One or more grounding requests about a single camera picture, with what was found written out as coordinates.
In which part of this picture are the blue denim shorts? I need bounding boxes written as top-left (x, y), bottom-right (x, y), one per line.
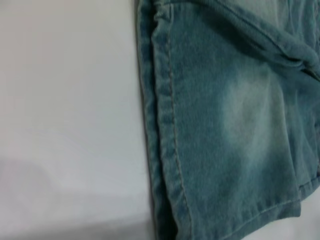
top-left (136, 0), bottom-right (320, 240)

